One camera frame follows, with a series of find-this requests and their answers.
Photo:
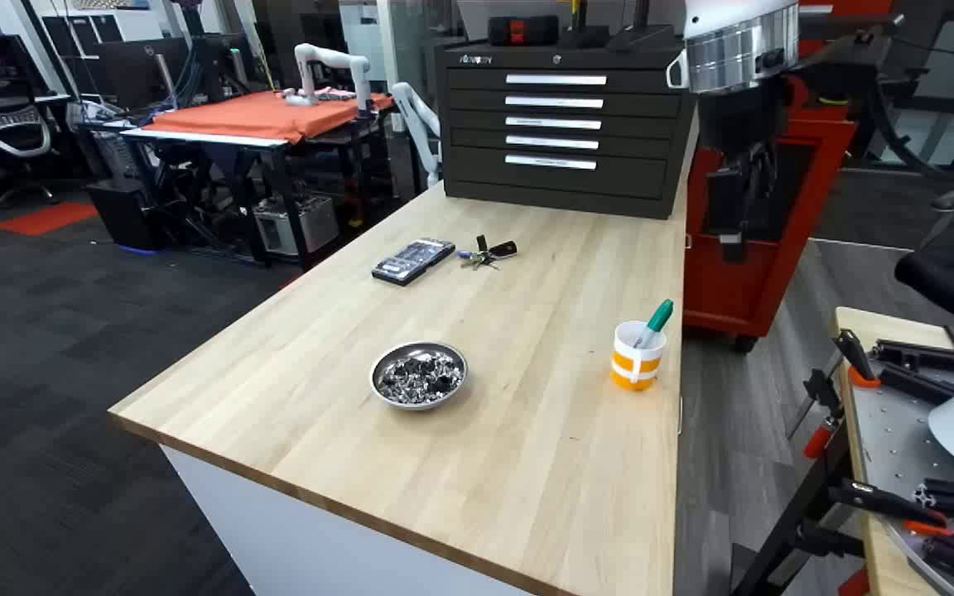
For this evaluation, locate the green capped marker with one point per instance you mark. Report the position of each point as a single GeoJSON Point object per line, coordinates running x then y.
{"type": "Point", "coordinates": [657, 321]}

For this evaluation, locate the orange and white striped mug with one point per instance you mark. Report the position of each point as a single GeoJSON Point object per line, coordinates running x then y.
{"type": "Point", "coordinates": [637, 354]}

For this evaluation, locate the bunch of keys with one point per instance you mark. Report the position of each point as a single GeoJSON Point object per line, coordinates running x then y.
{"type": "Point", "coordinates": [484, 253]}

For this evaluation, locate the black calculator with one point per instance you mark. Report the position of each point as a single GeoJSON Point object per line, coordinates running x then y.
{"type": "Point", "coordinates": [410, 260]}

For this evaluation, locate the metal bowl of parts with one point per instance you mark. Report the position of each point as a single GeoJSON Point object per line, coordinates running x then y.
{"type": "Point", "coordinates": [418, 374]}

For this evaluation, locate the dark brown drawer tool chest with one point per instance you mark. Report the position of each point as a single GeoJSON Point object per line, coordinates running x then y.
{"type": "Point", "coordinates": [563, 126]}

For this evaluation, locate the orange topped workbench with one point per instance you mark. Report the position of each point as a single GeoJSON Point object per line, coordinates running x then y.
{"type": "Point", "coordinates": [258, 130]}

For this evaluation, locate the black box on chest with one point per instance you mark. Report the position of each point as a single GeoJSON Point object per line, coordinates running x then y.
{"type": "Point", "coordinates": [520, 32]}

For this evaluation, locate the side table with clamps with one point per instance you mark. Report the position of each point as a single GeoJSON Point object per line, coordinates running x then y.
{"type": "Point", "coordinates": [877, 484]}

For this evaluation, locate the black desk chair far left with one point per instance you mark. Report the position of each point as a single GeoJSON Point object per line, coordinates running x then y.
{"type": "Point", "coordinates": [25, 125]}

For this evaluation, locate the white pipe frame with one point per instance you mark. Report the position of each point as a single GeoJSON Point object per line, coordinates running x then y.
{"type": "Point", "coordinates": [333, 61]}

